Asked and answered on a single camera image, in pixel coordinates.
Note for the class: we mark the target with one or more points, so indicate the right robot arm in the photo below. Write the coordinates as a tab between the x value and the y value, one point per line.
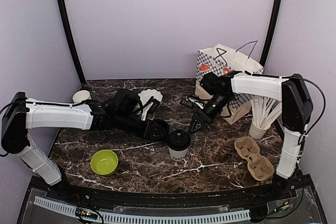
291	91

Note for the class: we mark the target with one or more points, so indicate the black front rail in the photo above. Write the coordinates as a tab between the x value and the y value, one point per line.
258	199

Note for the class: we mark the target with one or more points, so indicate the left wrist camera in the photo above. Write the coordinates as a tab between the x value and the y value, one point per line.
125	101

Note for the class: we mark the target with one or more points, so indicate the bundle of white wrapped straws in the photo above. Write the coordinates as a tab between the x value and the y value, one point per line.
265	111

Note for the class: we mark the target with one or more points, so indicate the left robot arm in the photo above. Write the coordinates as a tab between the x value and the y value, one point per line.
23	114

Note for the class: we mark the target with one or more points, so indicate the black corner post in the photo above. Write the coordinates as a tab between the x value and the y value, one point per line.
270	32
70	40

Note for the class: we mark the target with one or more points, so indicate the green bowl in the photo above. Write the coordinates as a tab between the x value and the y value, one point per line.
104	162

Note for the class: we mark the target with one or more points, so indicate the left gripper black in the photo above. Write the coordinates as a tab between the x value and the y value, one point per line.
147	131

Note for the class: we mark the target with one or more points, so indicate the white paper coffee cup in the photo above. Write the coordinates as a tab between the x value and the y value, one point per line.
177	153

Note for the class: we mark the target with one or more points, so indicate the left black corner post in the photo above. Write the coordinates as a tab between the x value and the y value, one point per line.
70	40

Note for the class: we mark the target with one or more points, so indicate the patterned paper takeout bag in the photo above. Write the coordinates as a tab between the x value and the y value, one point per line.
221	60

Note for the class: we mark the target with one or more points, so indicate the white slotted cable duct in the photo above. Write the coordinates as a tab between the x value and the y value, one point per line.
86	215

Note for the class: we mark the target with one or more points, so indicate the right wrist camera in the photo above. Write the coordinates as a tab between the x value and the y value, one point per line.
208	82

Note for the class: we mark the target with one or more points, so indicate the stack of white paper cups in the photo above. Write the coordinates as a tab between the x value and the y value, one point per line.
81	95

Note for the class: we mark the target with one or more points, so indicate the brown cardboard cup carrier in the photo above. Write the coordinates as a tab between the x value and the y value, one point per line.
259	166

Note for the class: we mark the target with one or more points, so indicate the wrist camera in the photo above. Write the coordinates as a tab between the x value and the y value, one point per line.
208	82
125	101

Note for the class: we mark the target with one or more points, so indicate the right black corner post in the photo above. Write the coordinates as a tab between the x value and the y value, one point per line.
270	32

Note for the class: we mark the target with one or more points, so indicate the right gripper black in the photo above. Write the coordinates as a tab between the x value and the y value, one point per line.
200	116

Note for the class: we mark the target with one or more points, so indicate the white fluted ceramic bowl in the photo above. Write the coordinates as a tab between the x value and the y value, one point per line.
153	95

